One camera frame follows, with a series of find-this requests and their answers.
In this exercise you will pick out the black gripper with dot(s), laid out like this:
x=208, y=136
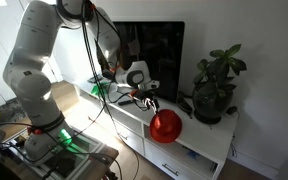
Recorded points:
x=143, y=96

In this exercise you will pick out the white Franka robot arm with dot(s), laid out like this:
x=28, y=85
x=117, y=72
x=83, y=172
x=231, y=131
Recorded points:
x=34, y=50

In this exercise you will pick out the slim black remote control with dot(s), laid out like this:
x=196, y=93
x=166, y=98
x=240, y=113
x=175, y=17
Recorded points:
x=125, y=102

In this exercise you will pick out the black flat screen TV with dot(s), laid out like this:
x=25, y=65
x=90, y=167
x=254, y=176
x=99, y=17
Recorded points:
x=157, y=60

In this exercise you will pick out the white TV cabinet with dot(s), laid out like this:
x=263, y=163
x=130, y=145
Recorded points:
x=200, y=133

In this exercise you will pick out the green plastic box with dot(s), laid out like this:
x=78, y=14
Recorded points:
x=99, y=90

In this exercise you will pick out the potted green plant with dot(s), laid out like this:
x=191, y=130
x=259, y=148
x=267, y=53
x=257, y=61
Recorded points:
x=217, y=90

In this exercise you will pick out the wooden base board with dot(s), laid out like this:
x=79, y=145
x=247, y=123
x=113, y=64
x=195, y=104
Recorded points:
x=100, y=170

